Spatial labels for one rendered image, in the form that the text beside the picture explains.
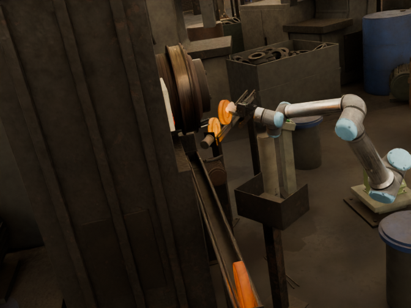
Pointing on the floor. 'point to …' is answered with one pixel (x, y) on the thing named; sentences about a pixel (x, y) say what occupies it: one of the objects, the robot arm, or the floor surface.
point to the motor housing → (220, 186)
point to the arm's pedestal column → (371, 217)
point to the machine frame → (101, 154)
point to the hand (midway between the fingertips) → (224, 109)
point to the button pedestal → (287, 160)
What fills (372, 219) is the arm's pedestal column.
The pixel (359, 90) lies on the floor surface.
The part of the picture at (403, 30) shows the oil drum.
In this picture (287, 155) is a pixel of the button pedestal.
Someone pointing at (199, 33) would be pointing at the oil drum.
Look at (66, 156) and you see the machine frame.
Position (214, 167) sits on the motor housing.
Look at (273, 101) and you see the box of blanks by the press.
